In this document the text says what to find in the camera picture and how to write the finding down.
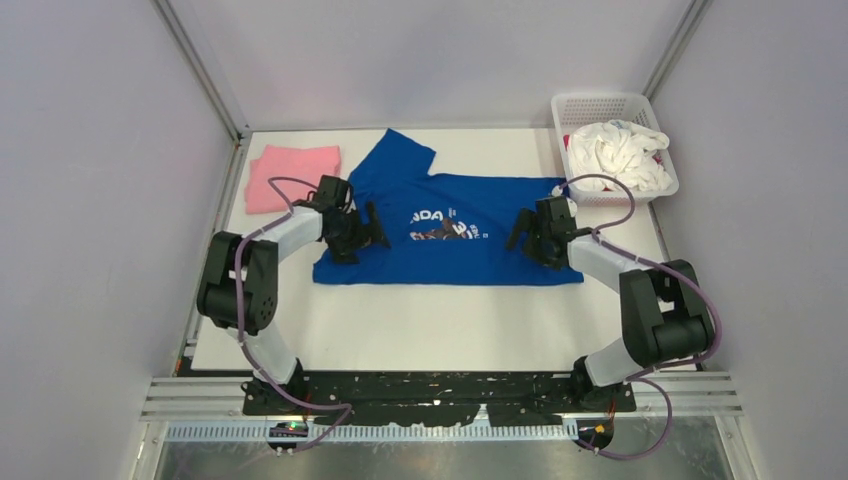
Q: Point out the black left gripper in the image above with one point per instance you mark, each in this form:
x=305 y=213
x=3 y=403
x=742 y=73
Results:
x=344 y=253

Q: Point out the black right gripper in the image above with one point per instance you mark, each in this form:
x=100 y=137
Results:
x=529 y=220

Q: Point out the blue printed t shirt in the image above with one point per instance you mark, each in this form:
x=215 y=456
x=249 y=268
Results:
x=443 y=229

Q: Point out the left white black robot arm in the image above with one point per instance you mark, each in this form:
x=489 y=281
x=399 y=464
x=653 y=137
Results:
x=239 y=288

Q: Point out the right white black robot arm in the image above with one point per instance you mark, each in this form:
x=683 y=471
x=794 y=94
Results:
x=664 y=316

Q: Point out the pink folded t shirt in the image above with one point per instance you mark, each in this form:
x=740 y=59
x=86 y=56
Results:
x=294 y=171

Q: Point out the white crumpled t shirt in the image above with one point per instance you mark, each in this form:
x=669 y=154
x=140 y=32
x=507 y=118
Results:
x=606 y=155

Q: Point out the white plastic laundry basket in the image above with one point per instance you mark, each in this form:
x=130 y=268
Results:
x=571 y=111

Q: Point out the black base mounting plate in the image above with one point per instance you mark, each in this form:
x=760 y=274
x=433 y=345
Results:
x=440 y=399

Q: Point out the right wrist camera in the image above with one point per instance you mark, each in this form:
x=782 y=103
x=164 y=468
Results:
x=561 y=192

